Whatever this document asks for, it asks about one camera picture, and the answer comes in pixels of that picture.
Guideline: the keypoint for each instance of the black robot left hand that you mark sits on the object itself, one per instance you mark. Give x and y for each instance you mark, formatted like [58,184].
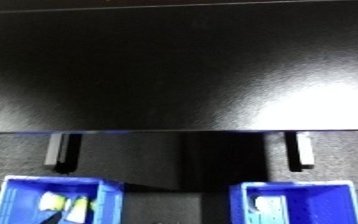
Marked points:
[56,219]

